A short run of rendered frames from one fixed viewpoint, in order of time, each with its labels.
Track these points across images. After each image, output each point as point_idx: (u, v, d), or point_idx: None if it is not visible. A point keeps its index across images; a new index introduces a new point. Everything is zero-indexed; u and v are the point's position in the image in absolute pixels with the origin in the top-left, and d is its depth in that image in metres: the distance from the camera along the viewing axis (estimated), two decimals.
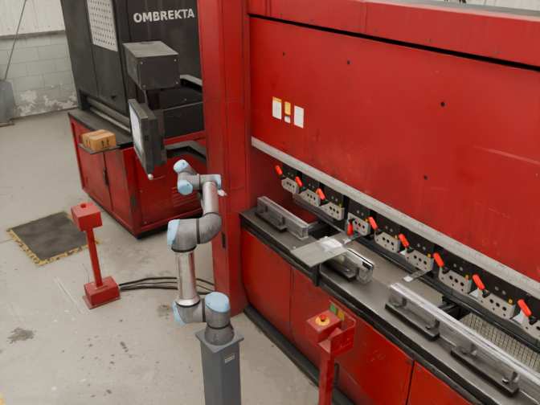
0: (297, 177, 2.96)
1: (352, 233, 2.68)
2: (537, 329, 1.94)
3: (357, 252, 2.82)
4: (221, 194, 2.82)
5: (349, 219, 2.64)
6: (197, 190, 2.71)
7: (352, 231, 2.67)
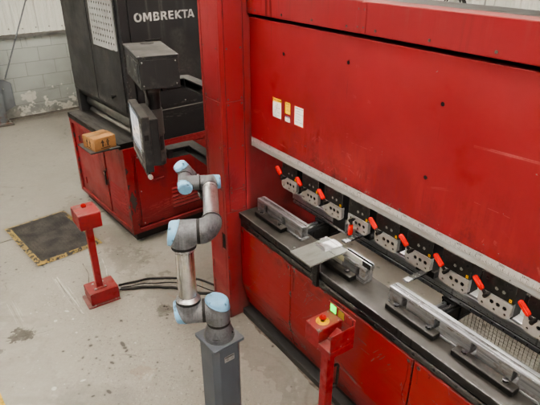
0: (297, 177, 2.96)
1: (352, 233, 2.68)
2: (537, 329, 1.94)
3: (357, 252, 2.82)
4: None
5: (349, 219, 2.64)
6: (197, 190, 2.71)
7: (352, 231, 2.67)
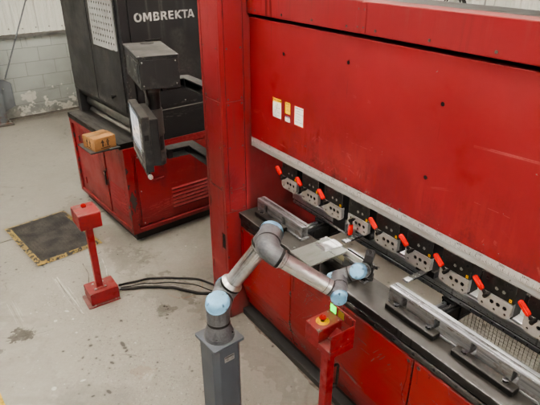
0: (297, 177, 2.96)
1: (352, 233, 2.68)
2: (537, 329, 1.94)
3: (357, 252, 2.82)
4: None
5: (349, 219, 2.64)
6: None
7: (352, 231, 2.67)
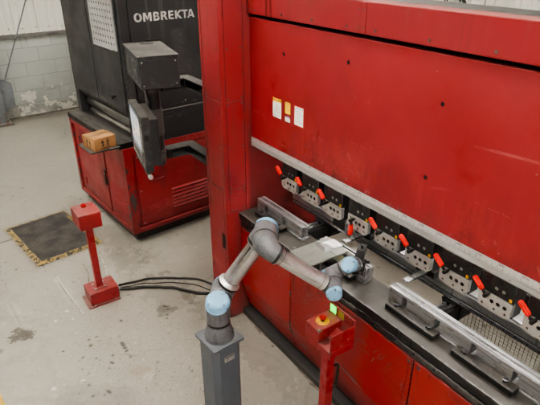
0: (297, 177, 2.96)
1: (352, 233, 2.68)
2: (537, 329, 1.94)
3: (349, 247, 2.86)
4: None
5: (349, 219, 2.64)
6: (350, 273, 2.57)
7: (352, 231, 2.67)
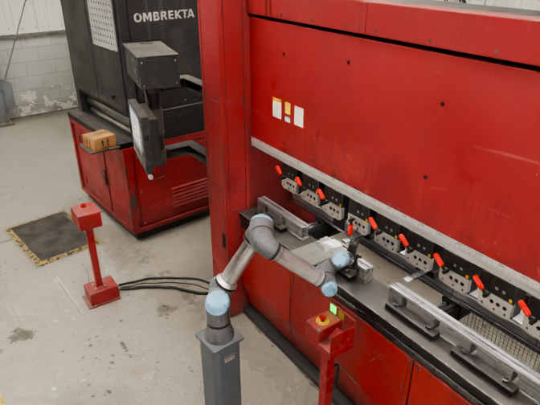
0: (297, 177, 2.96)
1: (352, 233, 2.68)
2: (537, 329, 1.94)
3: (341, 243, 2.91)
4: None
5: (349, 219, 2.64)
6: (342, 267, 2.62)
7: (352, 231, 2.67)
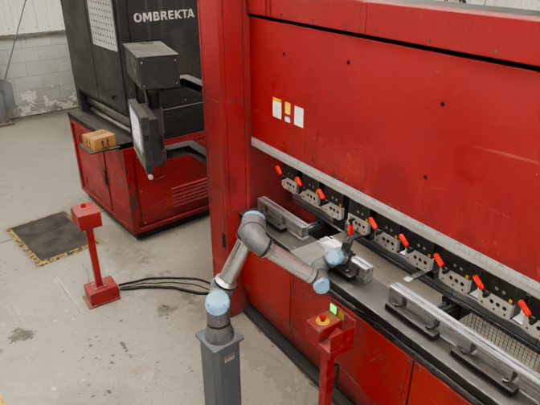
0: (297, 177, 2.96)
1: (352, 233, 2.68)
2: (537, 329, 1.94)
3: (337, 240, 2.93)
4: (351, 260, 2.72)
5: (349, 219, 2.64)
6: (336, 265, 2.60)
7: (352, 231, 2.67)
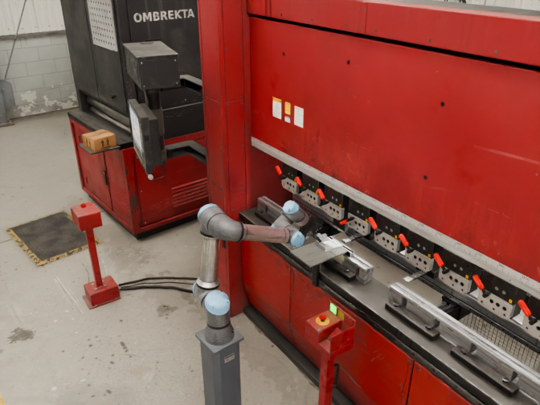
0: (297, 177, 2.96)
1: (343, 223, 2.72)
2: (537, 329, 1.94)
3: (337, 240, 2.93)
4: None
5: (349, 219, 2.64)
6: (312, 215, 2.70)
7: (345, 222, 2.71)
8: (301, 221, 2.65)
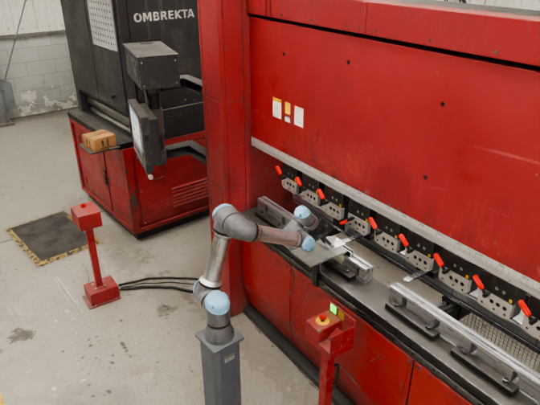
0: (297, 177, 2.96)
1: (343, 223, 2.72)
2: (537, 329, 1.94)
3: None
4: None
5: (349, 219, 2.64)
6: (321, 218, 2.75)
7: (345, 222, 2.71)
8: (312, 225, 2.69)
